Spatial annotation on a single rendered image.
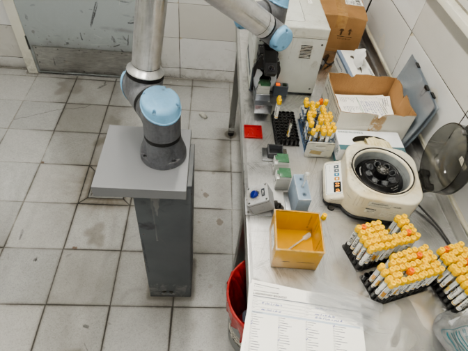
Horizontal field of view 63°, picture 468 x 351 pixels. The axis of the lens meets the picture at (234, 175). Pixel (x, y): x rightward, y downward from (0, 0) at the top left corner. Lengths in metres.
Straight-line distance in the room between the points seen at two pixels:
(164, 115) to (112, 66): 2.11
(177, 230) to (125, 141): 0.39
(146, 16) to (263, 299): 0.81
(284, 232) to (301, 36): 0.76
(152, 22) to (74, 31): 2.02
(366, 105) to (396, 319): 0.84
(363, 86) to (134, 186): 0.99
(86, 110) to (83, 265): 1.25
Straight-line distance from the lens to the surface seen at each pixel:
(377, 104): 1.65
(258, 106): 1.49
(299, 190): 1.16
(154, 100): 1.14
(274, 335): 1.02
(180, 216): 1.40
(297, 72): 1.63
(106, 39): 3.09
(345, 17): 1.97
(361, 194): 1.20
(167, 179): 1.22
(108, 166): 1.28
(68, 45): 3.20
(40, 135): 2.86
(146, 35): 1.15
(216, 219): 2.24
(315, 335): 1.05
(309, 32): 1.54
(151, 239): 1.54
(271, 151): 1.37
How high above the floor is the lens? 1.84
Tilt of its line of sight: 49 degrees down
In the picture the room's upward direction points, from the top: 8 degrees clockwise
